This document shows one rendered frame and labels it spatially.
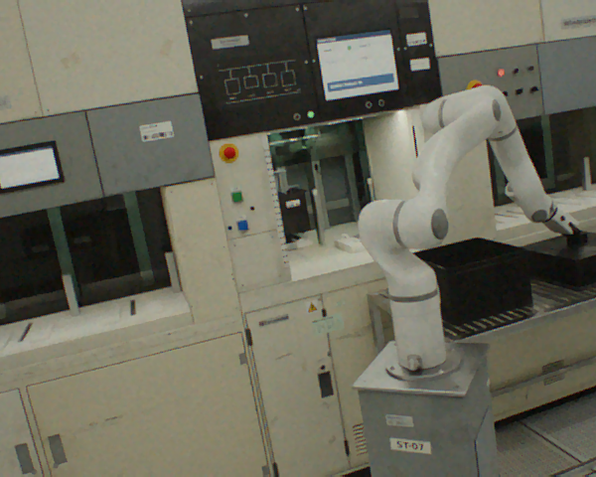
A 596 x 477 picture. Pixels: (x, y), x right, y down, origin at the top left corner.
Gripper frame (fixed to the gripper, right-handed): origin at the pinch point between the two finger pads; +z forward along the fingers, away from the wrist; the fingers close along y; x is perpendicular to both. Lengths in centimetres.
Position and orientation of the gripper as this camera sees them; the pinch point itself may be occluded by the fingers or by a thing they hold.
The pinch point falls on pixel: (575, 237)
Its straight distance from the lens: 214.9
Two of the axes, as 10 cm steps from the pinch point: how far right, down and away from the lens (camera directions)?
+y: -3.3, -1.1, 9.4
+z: 7.8, 5.3, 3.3
